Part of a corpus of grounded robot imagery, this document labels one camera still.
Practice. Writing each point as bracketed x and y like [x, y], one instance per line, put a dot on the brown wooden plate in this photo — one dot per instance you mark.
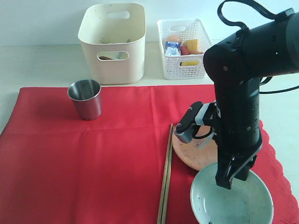
[197, 154]

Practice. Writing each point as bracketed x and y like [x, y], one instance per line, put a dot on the pale green bowl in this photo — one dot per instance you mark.
[247, 202]

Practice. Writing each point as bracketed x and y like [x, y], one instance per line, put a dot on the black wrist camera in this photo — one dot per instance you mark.
[197, 115]

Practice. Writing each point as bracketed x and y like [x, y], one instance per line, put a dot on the brown egg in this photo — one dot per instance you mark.
[174, 38]

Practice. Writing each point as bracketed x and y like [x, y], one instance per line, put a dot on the red tablecloth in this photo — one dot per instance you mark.
[56, 168]

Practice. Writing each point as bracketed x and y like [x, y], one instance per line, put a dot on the wooden spoon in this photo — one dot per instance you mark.
[105, 58]

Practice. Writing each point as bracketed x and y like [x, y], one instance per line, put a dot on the red sausage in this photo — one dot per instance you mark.
[184, 50]

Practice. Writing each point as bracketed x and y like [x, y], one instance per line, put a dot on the white lattice plastic basket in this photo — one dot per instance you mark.
[187, 29]

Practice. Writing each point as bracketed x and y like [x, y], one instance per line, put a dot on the yellow lemon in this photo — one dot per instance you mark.
[189, 63]

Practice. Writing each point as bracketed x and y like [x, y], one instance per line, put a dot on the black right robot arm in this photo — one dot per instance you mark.
[236, 65]

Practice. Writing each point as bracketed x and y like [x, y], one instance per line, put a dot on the orange fried chicken piece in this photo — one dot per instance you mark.
[195, 52]

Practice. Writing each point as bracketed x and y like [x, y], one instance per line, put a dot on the stainless steel cup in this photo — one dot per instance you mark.
[85, 95]

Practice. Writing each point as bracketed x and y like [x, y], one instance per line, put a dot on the yellow cheese wedge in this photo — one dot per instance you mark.
[192, 45]

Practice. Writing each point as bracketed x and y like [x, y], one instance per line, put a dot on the cream plastic bin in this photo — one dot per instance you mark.
[105, 30]

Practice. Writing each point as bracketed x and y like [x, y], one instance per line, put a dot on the small milk carton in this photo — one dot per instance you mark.
[172, 48]

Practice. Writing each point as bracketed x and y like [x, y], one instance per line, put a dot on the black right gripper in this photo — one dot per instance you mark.
[238, 130]

